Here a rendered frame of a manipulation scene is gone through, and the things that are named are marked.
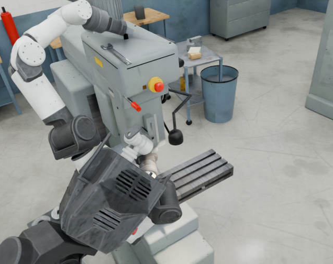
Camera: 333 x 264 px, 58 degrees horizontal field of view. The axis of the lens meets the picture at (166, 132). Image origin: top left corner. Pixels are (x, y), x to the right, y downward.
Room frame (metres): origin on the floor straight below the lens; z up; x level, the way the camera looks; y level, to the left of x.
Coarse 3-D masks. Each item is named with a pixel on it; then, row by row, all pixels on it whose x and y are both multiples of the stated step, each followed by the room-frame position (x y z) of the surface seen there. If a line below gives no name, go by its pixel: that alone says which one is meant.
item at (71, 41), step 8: (64, 32) 1.91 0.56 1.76; (72, 32) 1.89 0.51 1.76; (80, 32) 1.87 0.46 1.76; (64, 40) 1.89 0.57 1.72; (72, 40) 1.75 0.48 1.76; (80, 40) 1.73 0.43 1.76; (64, 48) 1.95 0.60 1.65; (72, 48) 1.75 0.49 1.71; (80, 48) 1.61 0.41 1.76; (72, 56) 1.79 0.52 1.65; (80, 56) 1.62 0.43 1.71; (80, 64) 1.66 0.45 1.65; (88, 64) 1.50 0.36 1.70; (88, 72) 1.53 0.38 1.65; (88, 80) 1.58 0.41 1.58
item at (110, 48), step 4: (108, 44) 1.21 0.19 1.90; (104, 48) 1.17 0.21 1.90; (108, 48) 1.16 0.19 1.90; (112, 48) 1.16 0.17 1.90; (112, 52) 1.12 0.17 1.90; (116, 52) 1.11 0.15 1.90; (116, 56) 1.08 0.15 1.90; (120, 56) 1.07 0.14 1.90; (120, 60) 1.04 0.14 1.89; (124, 60) 1.02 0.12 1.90; (128, 60) 1.02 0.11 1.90; (128, 64) 0.99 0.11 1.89
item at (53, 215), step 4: (56, 208) 1.06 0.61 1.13; (48, 212) 1.06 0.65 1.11; (52, 212) 1.04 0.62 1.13; (56, 212) 1.04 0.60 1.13; (40, 216) 1.02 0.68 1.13; (44, 216) 1.02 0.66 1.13; (48, 216) 1.02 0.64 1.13; (52, 216) 1.02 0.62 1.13; (56, 216) 1.01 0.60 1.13; (36, 220) 1.00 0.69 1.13; (40, 220) 1.00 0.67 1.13; (44, 220) 1.00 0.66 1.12; (48, 220) 1.00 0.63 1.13; (52, 220) 1.00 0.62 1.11; (56, 220) 1.00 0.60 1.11; (28, 224) 0.99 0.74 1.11; (32, 224) 0.98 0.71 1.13
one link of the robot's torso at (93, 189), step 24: (96, 168) 0.75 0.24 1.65; (120, 168) 0.68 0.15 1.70; (72, 192) 0.70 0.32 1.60; (96, 192) 0.63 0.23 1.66; (120, 192) 0.64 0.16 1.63; (144, 192) 0.66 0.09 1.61; (72, 216) 0.60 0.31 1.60; (96, 216) 0.61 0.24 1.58; (120, 216) 0.62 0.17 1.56; (144, 216) 0.62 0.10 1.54; (96, 240) 0.58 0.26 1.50; (120, 240) 0.59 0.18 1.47
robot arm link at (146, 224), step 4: (144, 220) 0.76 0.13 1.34; (148, 220) 0.76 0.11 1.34; (140, 224) 0.76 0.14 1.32; (144, 224) 0.76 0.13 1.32; (148, 224) 0.76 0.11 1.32; (152, 224) 0.76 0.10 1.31; (140, 228) 0.76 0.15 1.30; (144, 228) 0.76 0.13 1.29; (148, 228) 0.76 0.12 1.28; (136, 232) 0.76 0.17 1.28; (140, 232) 0.76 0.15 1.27; (144, 232) 0.76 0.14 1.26; (132, 236) 0.76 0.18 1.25; (136, 236) 0.76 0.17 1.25; (140, 236) 0.77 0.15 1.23; (132, 240) 0.76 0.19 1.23; (136, 240) 0.76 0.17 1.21; (140, 240) 0.76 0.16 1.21; (132, 244) 0.77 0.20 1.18; (136, 244) 0.76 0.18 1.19
